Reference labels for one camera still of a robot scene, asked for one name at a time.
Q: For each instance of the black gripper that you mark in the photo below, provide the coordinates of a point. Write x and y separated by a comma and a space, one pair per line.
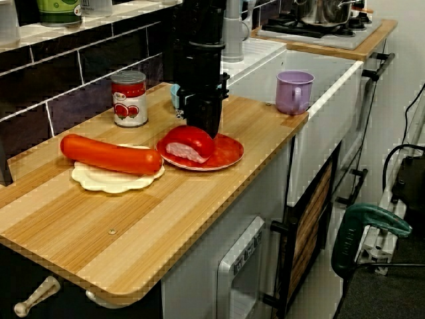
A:
204, 76

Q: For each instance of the light blue bowl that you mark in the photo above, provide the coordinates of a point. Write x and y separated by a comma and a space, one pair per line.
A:
174, 94

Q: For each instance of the toy ham slice red rind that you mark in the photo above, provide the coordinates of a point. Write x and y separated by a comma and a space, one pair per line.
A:
189, 139

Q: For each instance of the red plate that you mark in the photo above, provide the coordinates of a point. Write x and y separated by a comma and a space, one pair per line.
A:
229, 153

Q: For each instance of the tomato label tin can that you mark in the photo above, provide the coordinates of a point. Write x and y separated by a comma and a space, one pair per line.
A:
129, 99

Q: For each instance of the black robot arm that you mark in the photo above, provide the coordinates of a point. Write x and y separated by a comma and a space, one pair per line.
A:
199, 20

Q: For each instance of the dark upright panel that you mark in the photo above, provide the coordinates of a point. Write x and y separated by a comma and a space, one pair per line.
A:
167, 50

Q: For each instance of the grey toy faucet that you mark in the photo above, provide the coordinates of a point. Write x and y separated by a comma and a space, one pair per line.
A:
232, 36

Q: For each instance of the orange toy sausage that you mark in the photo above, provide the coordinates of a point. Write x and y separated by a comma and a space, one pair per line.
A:
109, 154

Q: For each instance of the purple plastic mug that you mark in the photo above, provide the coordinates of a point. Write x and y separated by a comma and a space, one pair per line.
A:
287, 93

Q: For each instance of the cream scalloped plate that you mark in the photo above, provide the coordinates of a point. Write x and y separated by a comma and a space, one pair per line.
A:
109, 184

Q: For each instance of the black burner grate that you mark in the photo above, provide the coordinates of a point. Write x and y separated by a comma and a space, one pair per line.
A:
299, 31

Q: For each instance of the white toy sink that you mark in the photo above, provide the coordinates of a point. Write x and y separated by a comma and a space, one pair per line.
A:
325, 133

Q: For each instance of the small white lidded jar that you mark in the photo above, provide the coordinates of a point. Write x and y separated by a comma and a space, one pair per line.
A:
96, 8

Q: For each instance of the white counter cabinet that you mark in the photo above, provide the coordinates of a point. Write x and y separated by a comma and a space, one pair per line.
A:
192, 266

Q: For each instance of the steel cooking pot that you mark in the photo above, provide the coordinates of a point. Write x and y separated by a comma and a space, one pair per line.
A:
322, 13

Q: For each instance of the green label tin can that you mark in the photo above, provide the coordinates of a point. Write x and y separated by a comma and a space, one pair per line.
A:
58, 11

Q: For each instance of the grey toy stove top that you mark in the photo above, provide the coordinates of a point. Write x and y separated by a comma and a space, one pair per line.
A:
348, 41

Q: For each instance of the white stove cabinet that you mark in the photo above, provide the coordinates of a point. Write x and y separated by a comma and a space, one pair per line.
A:
378, 99

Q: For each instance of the translucent plastic container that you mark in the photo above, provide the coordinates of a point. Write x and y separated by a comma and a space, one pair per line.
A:
8, 23

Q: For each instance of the black box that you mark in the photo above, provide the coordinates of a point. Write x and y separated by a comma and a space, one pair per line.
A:
411, 186

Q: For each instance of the black cabinet front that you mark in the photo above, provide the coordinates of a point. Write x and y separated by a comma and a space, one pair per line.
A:
66, 305

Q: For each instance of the wood panel door black frame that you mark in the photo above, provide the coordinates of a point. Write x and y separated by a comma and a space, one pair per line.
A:
312, 216

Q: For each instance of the white appliance door grey frame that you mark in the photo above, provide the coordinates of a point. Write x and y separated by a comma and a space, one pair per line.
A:
225, 276

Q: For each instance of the aluminium frame rail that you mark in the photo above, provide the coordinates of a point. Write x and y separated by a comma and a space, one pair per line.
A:
375, 246

